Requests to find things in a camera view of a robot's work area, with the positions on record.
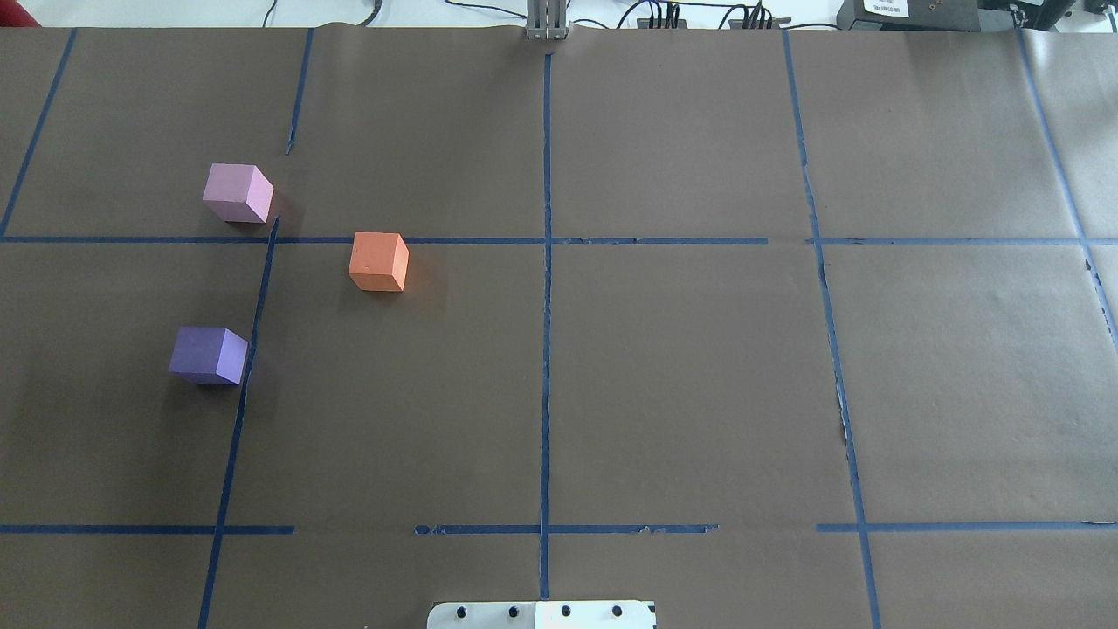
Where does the orange foam cube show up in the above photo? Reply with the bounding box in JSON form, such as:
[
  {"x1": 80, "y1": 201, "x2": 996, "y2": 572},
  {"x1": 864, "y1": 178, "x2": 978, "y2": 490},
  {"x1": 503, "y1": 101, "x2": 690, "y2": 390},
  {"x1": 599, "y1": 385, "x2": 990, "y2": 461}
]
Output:
[{"x1": 348, "y1": 232, "x2": 409, "y2": 292}]

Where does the black power strip left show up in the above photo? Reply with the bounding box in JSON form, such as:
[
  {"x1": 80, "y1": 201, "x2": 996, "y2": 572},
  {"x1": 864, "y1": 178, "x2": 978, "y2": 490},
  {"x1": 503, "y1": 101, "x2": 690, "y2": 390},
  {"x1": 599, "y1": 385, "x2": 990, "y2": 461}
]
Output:
[{"x1": 632, "y1": 1, "x2": 688, "y2": 31}]

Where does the black power strip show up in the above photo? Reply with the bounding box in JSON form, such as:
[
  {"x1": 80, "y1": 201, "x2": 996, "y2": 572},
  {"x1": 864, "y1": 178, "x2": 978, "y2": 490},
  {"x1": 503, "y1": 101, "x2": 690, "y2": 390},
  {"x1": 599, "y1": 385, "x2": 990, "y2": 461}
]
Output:
[
  {"x1": 719, "y1": 4, "x2": 792, "y2": 31},
  {"x1": 632, "y1": 1, "x2": 688, "y2": 31}
]

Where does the pink foam cube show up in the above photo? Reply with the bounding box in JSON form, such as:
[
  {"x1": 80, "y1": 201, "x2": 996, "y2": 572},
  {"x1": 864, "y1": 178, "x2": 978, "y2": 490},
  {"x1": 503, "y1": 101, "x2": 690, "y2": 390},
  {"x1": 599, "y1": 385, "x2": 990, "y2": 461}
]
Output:
[{"x1": 201, "y1": 162, "x2": 274, "y2": 223}]

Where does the black power strip right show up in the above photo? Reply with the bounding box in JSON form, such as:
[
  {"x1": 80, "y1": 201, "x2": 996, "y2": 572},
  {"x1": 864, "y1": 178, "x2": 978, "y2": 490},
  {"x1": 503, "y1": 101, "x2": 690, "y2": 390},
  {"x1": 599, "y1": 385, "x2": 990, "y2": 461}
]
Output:
[{"x1": 719, "y1": 4, "x2": 792, "y2": 31}]

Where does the purple foam cube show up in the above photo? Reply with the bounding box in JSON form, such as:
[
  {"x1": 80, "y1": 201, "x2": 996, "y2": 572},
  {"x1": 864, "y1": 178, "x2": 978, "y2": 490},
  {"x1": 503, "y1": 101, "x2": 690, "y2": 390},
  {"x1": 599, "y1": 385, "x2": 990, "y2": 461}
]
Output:
[{"x1": 168, "y1": 327, "x2": 249, "y2": 385}]

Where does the black box with label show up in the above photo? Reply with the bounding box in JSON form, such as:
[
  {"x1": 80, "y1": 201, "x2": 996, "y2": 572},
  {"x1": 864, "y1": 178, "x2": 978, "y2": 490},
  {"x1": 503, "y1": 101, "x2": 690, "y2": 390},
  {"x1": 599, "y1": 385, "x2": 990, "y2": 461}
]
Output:
[{"x1": 835, "y1": 0, "x2": 980, "y2": 32}]

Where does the red object at corner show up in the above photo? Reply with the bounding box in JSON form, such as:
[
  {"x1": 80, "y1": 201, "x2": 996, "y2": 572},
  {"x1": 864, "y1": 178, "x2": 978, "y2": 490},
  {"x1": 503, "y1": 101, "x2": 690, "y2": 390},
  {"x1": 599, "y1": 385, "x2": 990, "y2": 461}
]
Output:
[{"x1": 0, "y1": 0, "x2": 42, "y2": 28}]

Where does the grey metal camera post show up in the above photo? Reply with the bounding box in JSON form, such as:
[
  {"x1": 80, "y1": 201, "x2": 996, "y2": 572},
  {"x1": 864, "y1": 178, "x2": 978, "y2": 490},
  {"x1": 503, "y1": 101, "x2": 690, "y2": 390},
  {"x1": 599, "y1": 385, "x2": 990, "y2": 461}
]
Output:
[{"x1": 525, "y1": 0, "x2": 570, "y2": 41}]

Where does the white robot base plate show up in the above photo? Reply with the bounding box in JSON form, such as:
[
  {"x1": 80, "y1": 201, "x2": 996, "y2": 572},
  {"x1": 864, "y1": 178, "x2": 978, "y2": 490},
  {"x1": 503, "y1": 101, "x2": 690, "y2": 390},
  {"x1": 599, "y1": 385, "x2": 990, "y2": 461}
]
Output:
[{"x1": 426, "y1": 600, "x2": 659, "y2": 628}]

